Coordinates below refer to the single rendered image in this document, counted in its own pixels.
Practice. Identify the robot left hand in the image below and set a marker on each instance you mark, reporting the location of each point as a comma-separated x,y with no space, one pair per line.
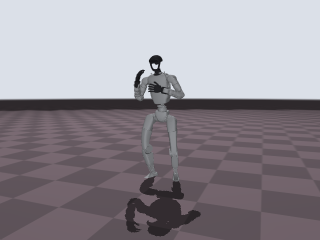
157,88

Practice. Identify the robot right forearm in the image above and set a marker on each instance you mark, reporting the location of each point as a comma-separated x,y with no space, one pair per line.
137,91

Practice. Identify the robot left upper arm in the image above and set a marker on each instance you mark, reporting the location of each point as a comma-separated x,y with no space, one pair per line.
173,80

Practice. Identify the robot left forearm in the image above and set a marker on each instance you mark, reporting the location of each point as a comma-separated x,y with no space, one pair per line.
173,93

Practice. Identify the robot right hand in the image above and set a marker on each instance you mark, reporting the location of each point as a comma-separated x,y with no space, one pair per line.
137,79

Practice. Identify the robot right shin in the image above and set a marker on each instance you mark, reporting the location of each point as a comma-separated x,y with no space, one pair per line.
149,160

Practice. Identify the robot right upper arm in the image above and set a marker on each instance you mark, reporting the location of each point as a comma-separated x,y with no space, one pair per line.
143,87

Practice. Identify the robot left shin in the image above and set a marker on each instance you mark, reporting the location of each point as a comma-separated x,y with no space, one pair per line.
175,163

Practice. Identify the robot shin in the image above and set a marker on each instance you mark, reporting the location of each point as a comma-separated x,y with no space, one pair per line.
175,163
149,160

